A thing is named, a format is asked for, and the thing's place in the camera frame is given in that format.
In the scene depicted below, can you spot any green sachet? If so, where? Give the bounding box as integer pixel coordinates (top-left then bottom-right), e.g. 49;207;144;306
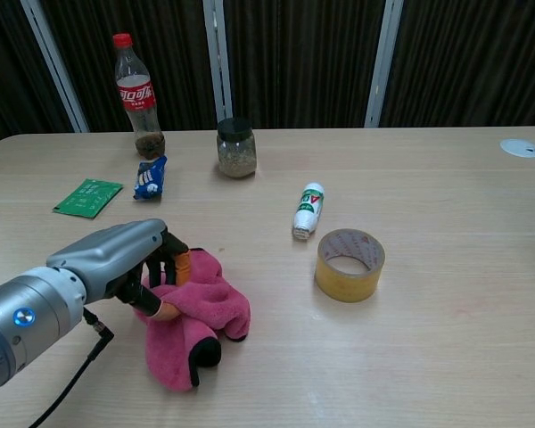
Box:
52;177;125;220

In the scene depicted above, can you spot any grey metal partition post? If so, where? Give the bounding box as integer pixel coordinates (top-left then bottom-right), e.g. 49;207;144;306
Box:
364;0;405;129
20;0;90;134
202;0;234;130

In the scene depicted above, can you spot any blue snack packet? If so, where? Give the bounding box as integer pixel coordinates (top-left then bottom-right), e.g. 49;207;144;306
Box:
132;154;169;202

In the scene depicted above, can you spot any cola bottle red cap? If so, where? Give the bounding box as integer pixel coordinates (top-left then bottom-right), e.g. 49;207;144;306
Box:
112;32;167;161

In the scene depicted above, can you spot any yellow tape roll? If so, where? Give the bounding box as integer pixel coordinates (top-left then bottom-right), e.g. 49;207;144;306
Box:
314;227;387;304

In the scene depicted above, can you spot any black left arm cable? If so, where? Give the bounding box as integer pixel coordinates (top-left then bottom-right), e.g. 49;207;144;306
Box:
26;307;116;428

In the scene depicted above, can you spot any small white plastic bottle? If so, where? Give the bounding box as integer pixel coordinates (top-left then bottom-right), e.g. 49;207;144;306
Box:
292;181;326;243

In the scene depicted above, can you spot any glass jar black lid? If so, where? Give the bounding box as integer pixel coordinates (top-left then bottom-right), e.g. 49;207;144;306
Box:
216;117;258;179

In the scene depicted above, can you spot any white table cable grommet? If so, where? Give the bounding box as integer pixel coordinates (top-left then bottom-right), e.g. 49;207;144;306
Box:
499;137;535;159

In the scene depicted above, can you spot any pink cloth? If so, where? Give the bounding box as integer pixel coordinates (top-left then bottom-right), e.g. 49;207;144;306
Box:
133;248;253;393

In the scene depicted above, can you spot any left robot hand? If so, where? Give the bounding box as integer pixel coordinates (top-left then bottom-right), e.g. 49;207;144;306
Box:
46;218;193;322

